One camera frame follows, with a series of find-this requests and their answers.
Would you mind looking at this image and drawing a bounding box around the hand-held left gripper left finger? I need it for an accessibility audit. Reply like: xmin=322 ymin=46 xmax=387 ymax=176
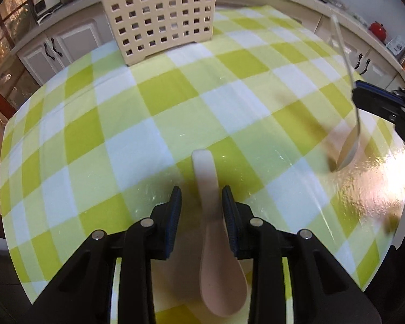
xmin=30 ymin=186 xmax=183 ymax=324

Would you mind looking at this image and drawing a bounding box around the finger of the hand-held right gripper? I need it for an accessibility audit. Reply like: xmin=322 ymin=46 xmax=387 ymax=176
xmin=355 ymin=80 xmax=401 ymax=100
xmin=352 ymin=89 xmax=405 ymax=121

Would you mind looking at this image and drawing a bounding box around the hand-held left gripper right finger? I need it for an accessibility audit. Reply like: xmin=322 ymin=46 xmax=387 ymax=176
xmin=222 ymin=185 xmax=382 ymax=324

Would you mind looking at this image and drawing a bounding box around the metal spoon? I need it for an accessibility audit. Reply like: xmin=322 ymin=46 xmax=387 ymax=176
xmin=331 ymin=14 xmax=361 ymax=171

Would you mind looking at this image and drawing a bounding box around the cream perforated plastic basket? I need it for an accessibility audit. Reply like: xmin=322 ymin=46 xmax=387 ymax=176
xmin=92 ymin=0 xmax=219 ymax=67

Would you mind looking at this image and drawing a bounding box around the white kitchen base cabinet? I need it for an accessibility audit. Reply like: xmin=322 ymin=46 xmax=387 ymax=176
xmin=17 ymin=15 xmax=106 ymax=86
xmin=309 ymin=17 xmax=405 ymax=90

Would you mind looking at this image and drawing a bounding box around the grey packet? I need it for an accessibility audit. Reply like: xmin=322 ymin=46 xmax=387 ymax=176
xmin=386 ymin=35 xmax=405 ymax=63

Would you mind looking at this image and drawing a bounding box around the red enamel kettle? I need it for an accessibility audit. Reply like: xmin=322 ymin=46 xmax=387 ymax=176
xmin=369 ymin=22 xmax=389 ymax=43

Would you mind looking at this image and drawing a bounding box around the yellow white checked tablecloth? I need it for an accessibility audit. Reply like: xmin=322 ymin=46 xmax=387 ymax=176
xmin=0 ymin=5 xmax=405 ymax=324

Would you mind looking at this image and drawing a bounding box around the white kitchen appliance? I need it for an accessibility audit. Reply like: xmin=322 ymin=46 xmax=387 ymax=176
xmin=32 ymin=0 xmax=63 ymax=21

